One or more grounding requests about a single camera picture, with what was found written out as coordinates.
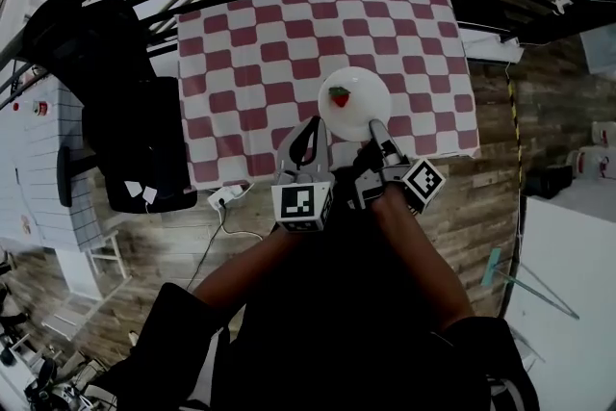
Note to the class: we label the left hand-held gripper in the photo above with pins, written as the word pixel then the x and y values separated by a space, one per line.
pixel 300 207

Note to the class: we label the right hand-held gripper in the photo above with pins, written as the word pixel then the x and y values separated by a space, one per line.
pixel 423 183

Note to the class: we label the white plate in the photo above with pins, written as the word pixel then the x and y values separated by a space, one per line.
pixel 366 103

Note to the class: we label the person's right forearm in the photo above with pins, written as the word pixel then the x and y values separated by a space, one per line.
pixel 423 264

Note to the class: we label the person's left forearm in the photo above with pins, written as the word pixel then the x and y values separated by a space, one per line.
pixel 250 260

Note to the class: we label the red strawberry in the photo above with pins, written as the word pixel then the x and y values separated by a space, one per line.
pixel 340 97

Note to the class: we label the white power strip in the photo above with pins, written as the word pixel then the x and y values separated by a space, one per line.
pixel 230 196

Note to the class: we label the red white checkered table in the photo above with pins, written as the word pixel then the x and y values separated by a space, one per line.
pixel 269 62

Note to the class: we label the yellow black striped pole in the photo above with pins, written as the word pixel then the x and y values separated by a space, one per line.
pixel 516 135

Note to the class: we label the white paper tag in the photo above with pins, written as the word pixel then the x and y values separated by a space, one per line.
pixel 131 188
pixel 149 194

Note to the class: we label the black box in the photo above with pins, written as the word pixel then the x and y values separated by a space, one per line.
pixel 548 182

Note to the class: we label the person's black clothing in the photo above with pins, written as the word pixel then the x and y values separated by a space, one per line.
pixel 337 327

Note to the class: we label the black office chair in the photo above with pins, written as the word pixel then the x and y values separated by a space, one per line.
pixel 125 110

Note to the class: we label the white mug with print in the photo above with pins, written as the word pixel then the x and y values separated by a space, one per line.
pixel 594 163
pixel 604 134

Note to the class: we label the white stool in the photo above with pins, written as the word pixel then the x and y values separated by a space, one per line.
pixel 108 255

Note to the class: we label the white side table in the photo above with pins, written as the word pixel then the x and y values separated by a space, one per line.
pixel 572 264

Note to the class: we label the red and white can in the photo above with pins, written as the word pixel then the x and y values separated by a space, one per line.
pixel 41 107

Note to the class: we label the white grid-patterned counter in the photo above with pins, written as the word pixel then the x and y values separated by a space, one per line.
pixel 33 168

